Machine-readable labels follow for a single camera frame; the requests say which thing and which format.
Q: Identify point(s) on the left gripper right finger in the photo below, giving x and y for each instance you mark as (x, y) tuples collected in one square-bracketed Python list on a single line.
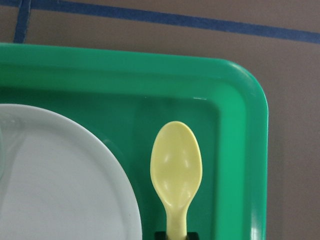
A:
[(192, 236)]

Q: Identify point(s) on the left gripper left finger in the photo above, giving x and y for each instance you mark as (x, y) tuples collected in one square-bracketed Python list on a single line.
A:
[(160, 235)]

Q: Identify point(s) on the yellow plastic spoon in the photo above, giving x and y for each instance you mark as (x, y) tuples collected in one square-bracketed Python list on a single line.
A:
[(176, 172)]

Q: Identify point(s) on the white round plate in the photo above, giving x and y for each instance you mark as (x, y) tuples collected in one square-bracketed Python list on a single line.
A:
[(58, 181)]

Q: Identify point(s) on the green plastic tray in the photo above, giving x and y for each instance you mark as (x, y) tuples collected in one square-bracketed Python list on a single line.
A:
[(124, 98)]

